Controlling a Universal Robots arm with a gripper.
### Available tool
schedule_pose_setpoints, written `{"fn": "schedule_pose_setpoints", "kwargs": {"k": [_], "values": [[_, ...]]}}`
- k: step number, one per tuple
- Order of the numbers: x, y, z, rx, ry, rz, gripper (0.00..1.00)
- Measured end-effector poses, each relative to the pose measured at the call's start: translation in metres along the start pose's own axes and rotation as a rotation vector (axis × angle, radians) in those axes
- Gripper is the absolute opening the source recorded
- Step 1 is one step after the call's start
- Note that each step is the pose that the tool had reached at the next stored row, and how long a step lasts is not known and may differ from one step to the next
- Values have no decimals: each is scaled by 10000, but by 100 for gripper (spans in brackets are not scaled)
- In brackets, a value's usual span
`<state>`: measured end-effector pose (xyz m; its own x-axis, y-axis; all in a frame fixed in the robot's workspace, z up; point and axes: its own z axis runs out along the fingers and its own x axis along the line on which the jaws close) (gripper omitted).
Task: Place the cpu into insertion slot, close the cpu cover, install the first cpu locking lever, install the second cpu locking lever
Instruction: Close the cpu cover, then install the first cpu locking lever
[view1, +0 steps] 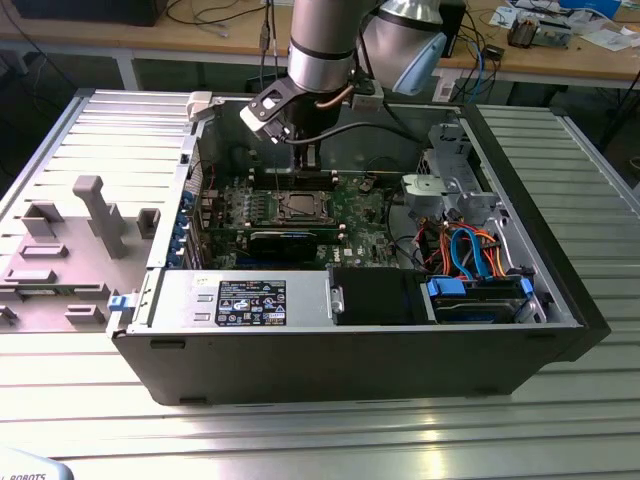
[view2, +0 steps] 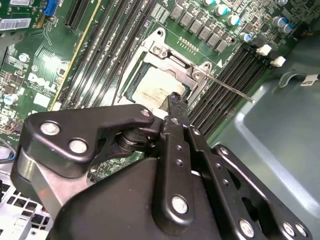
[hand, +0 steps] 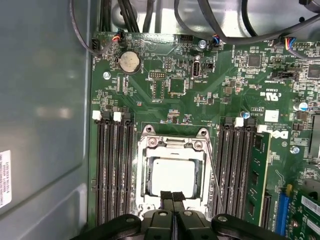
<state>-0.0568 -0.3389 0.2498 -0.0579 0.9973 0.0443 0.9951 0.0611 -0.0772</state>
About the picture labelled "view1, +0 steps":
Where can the metal locking lever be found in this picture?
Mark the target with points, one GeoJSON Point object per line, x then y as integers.
{"type": "Point", "coordinates": [277, 177]}

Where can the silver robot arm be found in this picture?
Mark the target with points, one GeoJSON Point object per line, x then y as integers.
{"type": "Point", "coordinates": [320, 45]}

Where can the black RAM slot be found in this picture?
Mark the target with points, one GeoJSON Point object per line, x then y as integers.
{"type": "Point", "coordinates": [260, 173]}
{"type": "Point", "coordinates": [260, 186]}
{"type": "Point", "coordinates": [260, 177]}
{"type": "Point", "coordinates": [260, 182]}

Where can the CPU socket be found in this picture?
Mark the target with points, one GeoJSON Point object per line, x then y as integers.
{"type": "Point", "coordinates": [282, 216]}

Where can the blue expansion slot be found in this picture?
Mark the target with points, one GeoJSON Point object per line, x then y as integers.
{"type": "Point", "coordinates": [242, 261]}

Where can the copper CPU cooler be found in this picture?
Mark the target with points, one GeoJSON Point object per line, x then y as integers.
{"type": "Point", "coordinates": [522, 32]}

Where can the silver coin battery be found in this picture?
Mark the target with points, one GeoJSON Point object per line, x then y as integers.
{"type": "Point", "coordinates": [366, 185]}

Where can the grey case latch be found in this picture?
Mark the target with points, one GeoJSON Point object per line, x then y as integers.
{"type": "Point", "coordinates": [199, 102]}

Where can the white tag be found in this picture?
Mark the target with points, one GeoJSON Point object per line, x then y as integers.
{"type": "Point", "coordinates": [444, 90]}

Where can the black graphics card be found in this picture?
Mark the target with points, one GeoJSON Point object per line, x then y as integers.
{"type": "Point", "coordinates": [282, 247]}

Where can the wooden workbench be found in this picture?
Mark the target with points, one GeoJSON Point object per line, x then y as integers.
{"type": "Point", "coordinates": [200, 42]}

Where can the green motherboard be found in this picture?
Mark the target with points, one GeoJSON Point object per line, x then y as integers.
{"type": "Point", "coordinates": [370, 245]}

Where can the blue card retainer clip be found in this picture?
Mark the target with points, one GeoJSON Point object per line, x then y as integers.
{"type": "Point", "coordinates": [183, 220]}
{"type": "Point", "coordinates": [188, 198]}
{"type": "Point", "coordinates": [173, 260]}
{"type": "Point", "coordinates": [176, 243]}

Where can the tall black box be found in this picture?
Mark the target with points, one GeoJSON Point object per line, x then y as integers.
{"type": "Point", "coordinates": [456, 30]}

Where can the silver metal drive cage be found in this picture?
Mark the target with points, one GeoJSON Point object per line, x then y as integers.
{"type": "Point", "coordinates": [465, 200]}

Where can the black plastic shroud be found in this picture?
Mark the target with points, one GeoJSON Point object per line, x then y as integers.
{"type": "Point", "coordinates": [375, 295]}

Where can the black power supply label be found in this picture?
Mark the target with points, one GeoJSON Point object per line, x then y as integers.
{"type": "Point", "coordinates": [250, 302]}

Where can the blue disk carrier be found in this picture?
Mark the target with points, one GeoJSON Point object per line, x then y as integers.
{"type": "Point", "coordinates": [441, 288]}

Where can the white card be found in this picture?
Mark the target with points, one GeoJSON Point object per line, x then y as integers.
{"type": "Point", "coordinates": [506, 15]}

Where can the silver power supply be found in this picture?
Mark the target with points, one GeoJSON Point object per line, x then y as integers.
{"type": "Point", "coordinates": [180, 300]}

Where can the black PC case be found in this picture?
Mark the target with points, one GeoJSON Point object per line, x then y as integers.
{"type": "Point", "coordinates": [300, 365]}

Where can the hard disk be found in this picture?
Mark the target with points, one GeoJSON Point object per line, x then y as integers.
{"type": "Point", "coordinates": [475, 307]}

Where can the grey device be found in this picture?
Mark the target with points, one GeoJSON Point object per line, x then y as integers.
{"type": "Point", "coordinates": [555, 35]}

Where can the blue case latch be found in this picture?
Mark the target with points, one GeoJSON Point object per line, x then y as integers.
{"type": "Point", "coordinates": [117, 303]}

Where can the grey parts rack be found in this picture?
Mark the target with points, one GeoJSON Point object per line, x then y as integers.
{"type": "Point", "coordinates": [70, 235]}

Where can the blue box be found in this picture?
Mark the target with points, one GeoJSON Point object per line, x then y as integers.
{"type": "Point", "coordinates": [592, 6]}

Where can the white papers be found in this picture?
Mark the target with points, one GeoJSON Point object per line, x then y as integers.
{"type": "Point", "coordinates": [607, 39]}

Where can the green RAM stick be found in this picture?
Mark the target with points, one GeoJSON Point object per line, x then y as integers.
{"type": "Point", "coordinates": [45, 289]}

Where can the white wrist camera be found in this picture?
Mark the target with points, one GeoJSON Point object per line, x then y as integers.
{"type": "Point", "coordinates": [265, 112]}

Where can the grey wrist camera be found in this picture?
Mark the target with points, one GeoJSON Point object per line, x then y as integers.
{"type": "Point", "coordinates": [367, 100]}

